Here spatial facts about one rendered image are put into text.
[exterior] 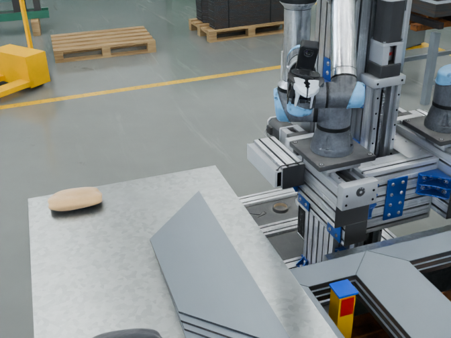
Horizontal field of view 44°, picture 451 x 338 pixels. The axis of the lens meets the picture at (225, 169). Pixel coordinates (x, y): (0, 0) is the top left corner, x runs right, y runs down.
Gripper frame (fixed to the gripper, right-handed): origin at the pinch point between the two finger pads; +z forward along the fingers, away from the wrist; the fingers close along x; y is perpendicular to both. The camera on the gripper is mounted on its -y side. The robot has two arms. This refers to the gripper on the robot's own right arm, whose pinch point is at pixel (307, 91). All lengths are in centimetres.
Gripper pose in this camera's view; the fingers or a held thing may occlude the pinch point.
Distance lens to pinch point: 131.0
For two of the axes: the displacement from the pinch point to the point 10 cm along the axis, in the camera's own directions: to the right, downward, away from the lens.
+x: -9.9, -1.4, 0.2
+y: -1.1, 8.7, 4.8
